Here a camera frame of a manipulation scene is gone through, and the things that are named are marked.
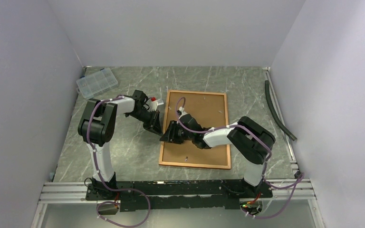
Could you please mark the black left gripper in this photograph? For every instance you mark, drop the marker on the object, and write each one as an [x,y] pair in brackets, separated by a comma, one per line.
[154,123]

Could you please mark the clear plastic compartment box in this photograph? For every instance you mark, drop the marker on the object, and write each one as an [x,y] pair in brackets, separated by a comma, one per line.
[96,83]

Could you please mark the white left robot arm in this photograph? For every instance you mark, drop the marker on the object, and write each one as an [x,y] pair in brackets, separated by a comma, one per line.
[97,126]

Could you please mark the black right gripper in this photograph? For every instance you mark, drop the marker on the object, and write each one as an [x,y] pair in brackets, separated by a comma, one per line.
[170,134]

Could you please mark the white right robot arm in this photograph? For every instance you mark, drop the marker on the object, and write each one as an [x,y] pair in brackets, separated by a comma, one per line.
[253,141]

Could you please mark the brown cardboard backing board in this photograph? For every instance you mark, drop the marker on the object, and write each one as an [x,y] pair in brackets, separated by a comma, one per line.
[201,110]

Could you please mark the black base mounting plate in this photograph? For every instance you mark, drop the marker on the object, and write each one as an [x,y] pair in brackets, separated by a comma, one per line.
[140,195]

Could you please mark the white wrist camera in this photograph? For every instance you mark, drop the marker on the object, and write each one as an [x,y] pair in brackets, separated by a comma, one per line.
[154,103]
[181,111]

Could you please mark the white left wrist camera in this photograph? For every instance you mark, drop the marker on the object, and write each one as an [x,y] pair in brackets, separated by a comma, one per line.
[154,103]

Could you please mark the aluminium rail frame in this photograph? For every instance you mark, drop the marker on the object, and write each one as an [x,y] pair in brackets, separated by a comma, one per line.
[135,155]

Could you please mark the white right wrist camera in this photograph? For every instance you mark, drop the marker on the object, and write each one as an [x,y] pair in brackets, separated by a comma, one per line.
[181,111]

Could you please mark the orange wooden picture frame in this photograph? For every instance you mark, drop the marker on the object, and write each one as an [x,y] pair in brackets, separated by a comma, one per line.
[195,165]

